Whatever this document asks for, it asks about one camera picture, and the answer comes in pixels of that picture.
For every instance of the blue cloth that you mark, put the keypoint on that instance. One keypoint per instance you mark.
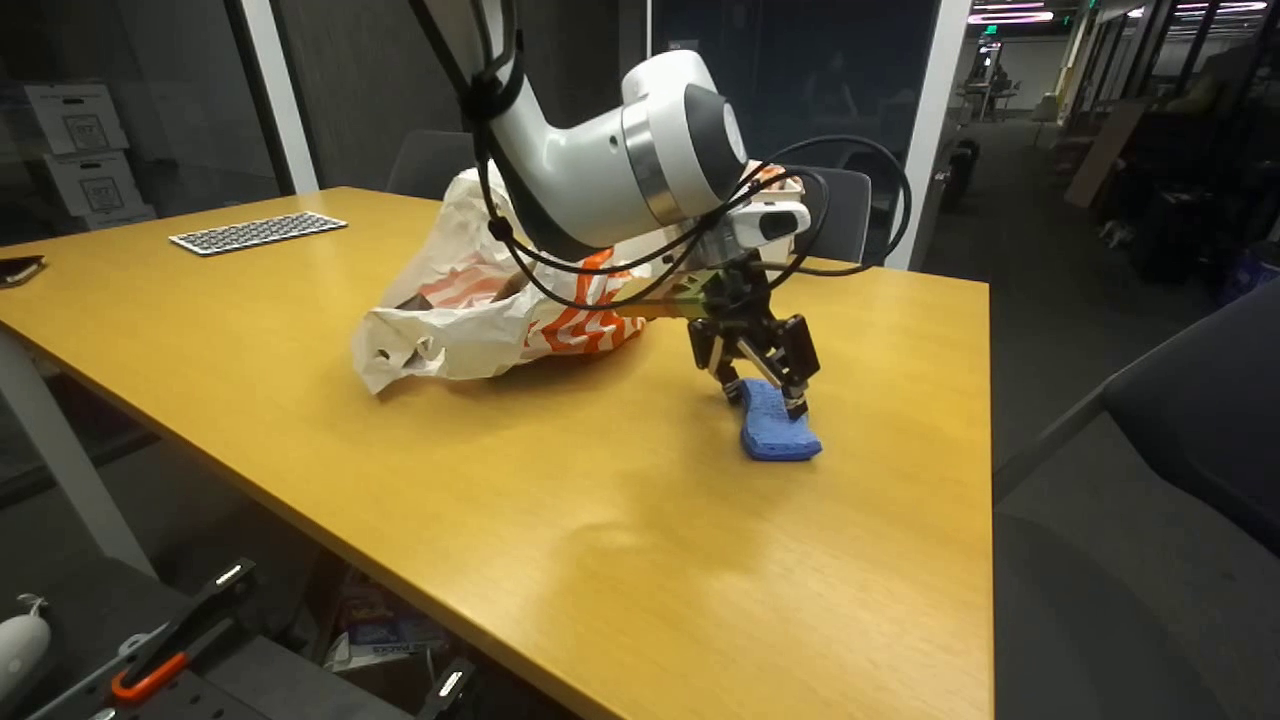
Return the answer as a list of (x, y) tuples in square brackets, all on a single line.
[(766, 427)]

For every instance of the white cardboard boxes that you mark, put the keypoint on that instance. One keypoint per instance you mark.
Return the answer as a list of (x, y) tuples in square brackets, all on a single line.
[(84, 154)]

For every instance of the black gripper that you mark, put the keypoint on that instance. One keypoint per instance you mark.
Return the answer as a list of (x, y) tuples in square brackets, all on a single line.
[(736, 325)]

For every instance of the black orange clamp tool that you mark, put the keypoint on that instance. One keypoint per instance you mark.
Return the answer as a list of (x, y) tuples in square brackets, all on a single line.
[(159, 656)]

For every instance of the grey office chair right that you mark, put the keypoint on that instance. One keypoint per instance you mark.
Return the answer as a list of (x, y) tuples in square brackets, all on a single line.
[(843, 215)]

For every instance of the black phone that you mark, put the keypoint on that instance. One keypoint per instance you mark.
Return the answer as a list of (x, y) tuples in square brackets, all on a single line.
[(17, 271)]

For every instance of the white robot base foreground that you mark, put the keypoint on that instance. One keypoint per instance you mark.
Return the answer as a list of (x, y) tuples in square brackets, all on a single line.
[(27, 646)]

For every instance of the white orange plastic bag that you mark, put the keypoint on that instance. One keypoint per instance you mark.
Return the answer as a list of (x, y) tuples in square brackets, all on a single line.
[(461, 309)]

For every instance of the white keyboard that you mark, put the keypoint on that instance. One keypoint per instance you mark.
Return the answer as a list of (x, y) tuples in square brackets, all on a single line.
[(254, 234)]

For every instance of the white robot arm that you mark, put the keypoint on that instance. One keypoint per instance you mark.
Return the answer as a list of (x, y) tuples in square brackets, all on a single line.
[(668, 158)]

